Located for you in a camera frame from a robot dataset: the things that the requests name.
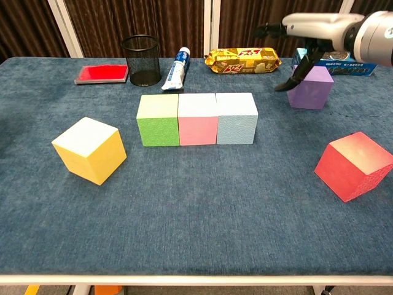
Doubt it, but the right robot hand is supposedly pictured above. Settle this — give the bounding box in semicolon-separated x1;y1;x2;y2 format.
253;12;363;92

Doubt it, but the purple cube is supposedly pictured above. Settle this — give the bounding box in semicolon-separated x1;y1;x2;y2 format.
287;64;335;111

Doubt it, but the light blue cube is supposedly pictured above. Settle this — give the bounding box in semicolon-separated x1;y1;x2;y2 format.
216;92;259;146

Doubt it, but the green cube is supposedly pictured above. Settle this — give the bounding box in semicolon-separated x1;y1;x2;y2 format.
136;93;181;148

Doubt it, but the yellow cube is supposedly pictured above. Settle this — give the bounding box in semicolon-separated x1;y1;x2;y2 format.
51;116;128;186

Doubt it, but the red cube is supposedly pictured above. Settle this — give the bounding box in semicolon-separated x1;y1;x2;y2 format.
314;131;393;203

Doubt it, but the pink cube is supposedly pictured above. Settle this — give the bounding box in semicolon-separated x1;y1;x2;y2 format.
177;93;219;146

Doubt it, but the blue sandwich cookie box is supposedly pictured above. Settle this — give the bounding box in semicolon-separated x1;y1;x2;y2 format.
291;47;378;77

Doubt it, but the brown ribbed partition panel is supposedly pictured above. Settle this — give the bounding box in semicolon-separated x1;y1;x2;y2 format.
218;0;341;58
346;0;393;15
63;0;206;58
0;0;67;59

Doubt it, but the yellow biscuit packet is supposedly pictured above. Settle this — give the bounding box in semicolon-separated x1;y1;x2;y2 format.
204;47;282;75

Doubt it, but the white blue toothpaste tube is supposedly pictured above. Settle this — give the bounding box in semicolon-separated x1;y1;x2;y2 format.
161;47;191;92

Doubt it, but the black mesh pen cup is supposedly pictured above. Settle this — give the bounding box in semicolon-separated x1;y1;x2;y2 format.
120;34;162;87

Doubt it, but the red ink pad case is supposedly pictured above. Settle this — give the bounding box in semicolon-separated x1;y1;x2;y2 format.
74;64;129;85

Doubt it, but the small orange floor item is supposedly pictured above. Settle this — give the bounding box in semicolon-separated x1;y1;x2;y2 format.
93;285;123;295

